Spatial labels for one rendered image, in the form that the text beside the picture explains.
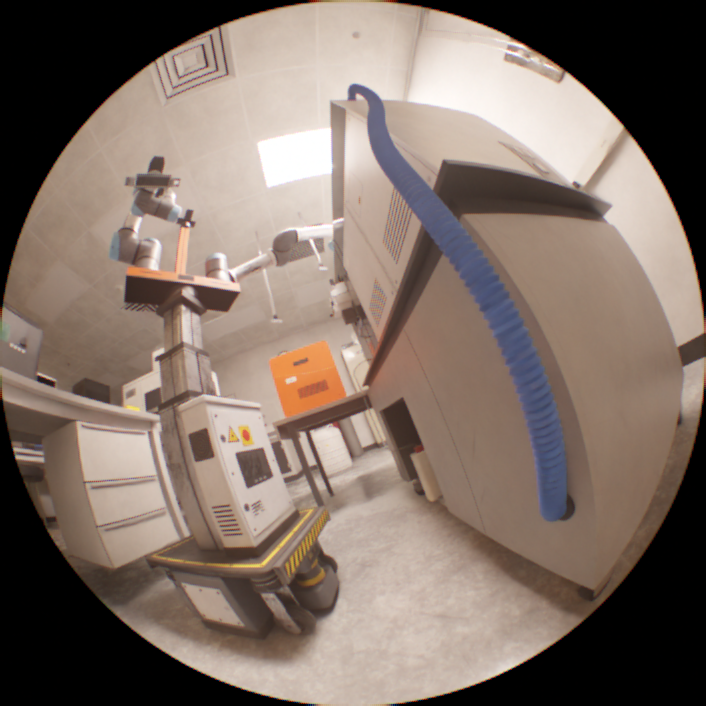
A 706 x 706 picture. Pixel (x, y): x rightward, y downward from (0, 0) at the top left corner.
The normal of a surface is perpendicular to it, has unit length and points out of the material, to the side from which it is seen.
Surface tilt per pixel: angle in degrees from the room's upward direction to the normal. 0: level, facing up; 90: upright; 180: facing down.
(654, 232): 90
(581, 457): 90
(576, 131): 90
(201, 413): 90
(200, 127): 180
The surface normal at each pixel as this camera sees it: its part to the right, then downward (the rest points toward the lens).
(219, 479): -0.13, -0.26
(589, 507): -0.93, 0.33
